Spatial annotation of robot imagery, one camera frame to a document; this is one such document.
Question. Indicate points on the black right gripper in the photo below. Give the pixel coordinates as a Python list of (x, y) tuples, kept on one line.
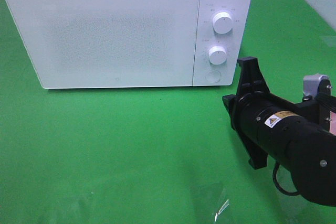
[(248, 111)]

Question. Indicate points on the round white door button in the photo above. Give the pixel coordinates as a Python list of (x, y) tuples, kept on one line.
[(213, 76)]

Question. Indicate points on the white microwave door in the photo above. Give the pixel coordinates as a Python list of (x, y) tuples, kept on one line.
[(108, 43)]

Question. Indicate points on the pink round plate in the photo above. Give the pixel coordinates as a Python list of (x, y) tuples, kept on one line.
[(333, 123)]

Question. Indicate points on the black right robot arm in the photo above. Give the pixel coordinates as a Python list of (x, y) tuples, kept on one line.
[(297, 136)]

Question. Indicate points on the lower white microwave knob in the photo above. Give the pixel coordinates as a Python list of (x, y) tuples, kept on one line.
[(217, 55)]

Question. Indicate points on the white microwave knob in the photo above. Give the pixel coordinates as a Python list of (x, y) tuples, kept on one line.
[(222, 23), (217, 55)]

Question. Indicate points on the upper white microwave knob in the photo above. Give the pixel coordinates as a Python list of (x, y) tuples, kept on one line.
[(222, 23)]

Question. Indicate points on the clear tape patch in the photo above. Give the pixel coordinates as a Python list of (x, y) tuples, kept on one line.
[(211, 203)]

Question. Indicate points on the white microwave oven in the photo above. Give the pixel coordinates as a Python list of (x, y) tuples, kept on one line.
[(206, 38)]

